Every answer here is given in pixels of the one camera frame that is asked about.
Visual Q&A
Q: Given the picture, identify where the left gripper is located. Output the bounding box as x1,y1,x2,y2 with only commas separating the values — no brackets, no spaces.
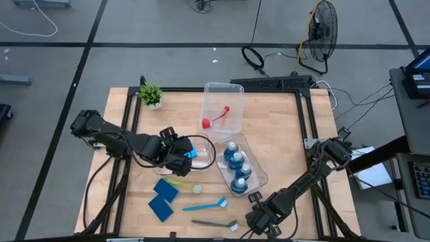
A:
157,126,195,177

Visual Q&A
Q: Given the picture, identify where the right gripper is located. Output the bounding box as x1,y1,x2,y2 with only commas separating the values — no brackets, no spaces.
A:
246,190,284,237

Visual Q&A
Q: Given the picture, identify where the yellow dish brush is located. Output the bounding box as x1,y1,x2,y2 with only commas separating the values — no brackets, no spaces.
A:
161,175,204,195

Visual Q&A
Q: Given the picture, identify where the red dish brush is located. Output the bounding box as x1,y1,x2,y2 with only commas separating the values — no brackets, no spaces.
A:
202,106,231,130

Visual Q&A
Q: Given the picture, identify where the blue dish soap bottle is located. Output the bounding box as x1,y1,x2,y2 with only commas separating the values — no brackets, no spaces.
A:
230,177,249,195
234,163,253,181
223,141,240,161
228,151,246,171

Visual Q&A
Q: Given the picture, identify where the blue dish brush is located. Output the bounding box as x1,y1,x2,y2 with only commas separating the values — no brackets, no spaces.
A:
182,196,228,212

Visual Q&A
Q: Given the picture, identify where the clear rounded plastic tray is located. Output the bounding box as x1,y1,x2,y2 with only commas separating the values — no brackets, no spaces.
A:
214,132,269,198
153,132,212,176

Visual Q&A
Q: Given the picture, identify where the grey dish brush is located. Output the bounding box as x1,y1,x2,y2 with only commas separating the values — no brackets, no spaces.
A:
191,218,240,233

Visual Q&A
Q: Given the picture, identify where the small green potted plant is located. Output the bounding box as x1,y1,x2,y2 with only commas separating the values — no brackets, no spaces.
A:
138,82,165,111

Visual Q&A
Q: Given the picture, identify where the clear rectangular plastic bin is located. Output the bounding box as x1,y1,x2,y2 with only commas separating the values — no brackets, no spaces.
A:
196,81,245,140

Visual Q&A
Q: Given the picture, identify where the black perforated power box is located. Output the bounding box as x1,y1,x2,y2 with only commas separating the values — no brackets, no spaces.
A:
230,74,315,92

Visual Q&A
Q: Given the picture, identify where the white paper sheet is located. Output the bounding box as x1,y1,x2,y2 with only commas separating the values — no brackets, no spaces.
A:
344,145,394,191

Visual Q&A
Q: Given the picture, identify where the black diagonal beam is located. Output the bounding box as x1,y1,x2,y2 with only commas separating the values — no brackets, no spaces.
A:
345,135,409,175

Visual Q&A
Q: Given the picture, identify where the black keyboard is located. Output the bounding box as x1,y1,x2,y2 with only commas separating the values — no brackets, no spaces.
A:
407,160,430,201

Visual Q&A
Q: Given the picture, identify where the grey equipment cart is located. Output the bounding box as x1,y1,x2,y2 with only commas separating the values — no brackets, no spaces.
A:
388,67,430,240

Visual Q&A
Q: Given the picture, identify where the black floor fan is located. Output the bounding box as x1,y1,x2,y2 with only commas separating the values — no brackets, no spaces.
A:
295,0,339,75

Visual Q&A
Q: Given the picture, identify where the grey floor bar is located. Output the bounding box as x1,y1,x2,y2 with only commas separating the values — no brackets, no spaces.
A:
0,74,33,87

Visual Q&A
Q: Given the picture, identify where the black object at floor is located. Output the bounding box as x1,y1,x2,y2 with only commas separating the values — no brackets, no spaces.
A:
0,103,14,122

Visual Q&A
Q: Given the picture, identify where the open laptop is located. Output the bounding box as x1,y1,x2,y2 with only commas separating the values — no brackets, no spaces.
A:
401,46,430,100

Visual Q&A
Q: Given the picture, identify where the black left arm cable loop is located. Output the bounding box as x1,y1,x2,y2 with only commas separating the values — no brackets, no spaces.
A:
130,134,217,171

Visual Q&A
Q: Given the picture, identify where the black aluminium table frame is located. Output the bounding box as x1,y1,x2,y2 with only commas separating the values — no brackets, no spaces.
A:
80,75,363,242

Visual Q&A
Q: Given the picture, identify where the black left base cable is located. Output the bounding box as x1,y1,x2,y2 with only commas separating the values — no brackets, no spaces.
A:
82,156,114,233

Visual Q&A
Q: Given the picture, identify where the black coiled floor cable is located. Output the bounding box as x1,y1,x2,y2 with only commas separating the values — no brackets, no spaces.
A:
241,0,269,77

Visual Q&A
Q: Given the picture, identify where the white cable by frame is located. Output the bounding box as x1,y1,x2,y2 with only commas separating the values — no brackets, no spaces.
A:
314,79,339,111

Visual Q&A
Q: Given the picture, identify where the black cable tangle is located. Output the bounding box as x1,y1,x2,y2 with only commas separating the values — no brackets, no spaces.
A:
186,0,216,14

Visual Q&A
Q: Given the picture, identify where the yellow floor cable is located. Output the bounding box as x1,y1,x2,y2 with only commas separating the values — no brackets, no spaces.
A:
294,0,319,77

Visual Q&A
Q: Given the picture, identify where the white floor cable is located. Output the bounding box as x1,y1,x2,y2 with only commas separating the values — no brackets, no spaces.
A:
0,0,59,38

